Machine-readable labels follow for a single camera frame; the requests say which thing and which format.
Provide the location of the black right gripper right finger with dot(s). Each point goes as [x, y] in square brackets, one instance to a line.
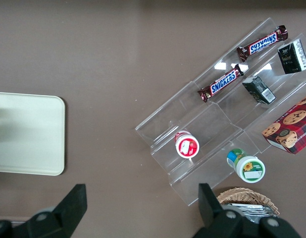
[217, 218]

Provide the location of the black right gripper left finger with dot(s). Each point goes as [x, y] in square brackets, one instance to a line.
[66, 213]

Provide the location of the woven wicker basket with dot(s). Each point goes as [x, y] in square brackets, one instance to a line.
[244, 196]

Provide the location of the foil wrapped sandwich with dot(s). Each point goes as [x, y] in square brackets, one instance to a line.
[254, 210]

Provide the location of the cream plastic tray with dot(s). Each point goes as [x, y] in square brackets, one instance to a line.
[28, 138]

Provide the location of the green lidded sunflower cup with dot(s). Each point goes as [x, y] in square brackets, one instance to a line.
[247, 166]

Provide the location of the red lidded yogurt cup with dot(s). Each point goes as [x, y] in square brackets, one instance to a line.
[187, 146]

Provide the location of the clear acrylic tiered display stand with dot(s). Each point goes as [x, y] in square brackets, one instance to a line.
[217, 119]

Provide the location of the red plaid cookie box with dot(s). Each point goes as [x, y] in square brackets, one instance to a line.
[290, 126]

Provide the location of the black carton with barcode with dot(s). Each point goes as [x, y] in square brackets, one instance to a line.
[259, 89]

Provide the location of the Snickers bar with upright print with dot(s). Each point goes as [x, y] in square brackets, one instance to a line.
[222, 83]

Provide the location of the black carton with white side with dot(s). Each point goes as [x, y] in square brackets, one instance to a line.
[292, 57]

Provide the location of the Snickers bar with upside-down print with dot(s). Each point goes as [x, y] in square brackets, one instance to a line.
[263, 42]

